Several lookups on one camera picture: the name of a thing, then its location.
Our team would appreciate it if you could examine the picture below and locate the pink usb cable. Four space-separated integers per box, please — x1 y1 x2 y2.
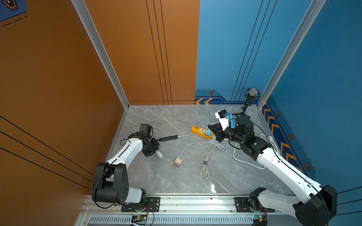
178 140 213 159

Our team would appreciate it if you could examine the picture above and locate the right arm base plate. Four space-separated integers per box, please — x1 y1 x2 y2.
234 197 265 213

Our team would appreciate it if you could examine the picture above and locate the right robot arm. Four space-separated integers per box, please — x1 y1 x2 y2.
208 110 337 226

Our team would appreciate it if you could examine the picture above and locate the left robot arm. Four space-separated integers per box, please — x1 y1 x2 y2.
91 124 160 211

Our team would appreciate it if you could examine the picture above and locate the orange power strip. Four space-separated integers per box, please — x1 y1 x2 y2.
191 125 213 139

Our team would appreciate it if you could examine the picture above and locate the left green circuit board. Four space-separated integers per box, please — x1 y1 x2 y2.
131 215 148 224

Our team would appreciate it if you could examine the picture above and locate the white power strip cord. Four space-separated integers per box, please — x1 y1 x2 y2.
223 134 282 170

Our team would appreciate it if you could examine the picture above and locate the white electric toothbrush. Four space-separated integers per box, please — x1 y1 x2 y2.
156 150 164 159

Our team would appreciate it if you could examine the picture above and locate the green circuit board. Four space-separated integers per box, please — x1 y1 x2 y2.
252 215 267 223
131 215 148 224

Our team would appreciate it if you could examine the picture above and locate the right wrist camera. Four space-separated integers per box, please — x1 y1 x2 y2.
215 109 231 131

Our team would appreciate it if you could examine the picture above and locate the white usb cable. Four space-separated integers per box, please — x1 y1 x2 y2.
176 135 228 152

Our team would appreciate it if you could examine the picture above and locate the black electric toothbrush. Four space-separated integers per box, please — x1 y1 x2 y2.
158 135 179 142

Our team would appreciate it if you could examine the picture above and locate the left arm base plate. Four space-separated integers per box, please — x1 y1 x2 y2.
121 196 161 213

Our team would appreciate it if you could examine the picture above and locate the teal charger cube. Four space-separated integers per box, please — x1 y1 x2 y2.
204 129 213 137

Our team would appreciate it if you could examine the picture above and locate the blue microphone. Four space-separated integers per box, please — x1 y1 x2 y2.
228 113 235 129

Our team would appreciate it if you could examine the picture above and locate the pink charger cube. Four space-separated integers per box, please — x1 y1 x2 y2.
173 158 183 167

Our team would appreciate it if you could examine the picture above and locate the beige cable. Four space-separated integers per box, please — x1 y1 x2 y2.
200 148 211 181

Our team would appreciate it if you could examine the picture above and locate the right green circuit board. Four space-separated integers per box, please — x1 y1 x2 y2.
252 215 267 223

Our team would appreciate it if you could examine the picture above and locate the aluminium front rail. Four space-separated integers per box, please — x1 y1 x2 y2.
80 194 317 216

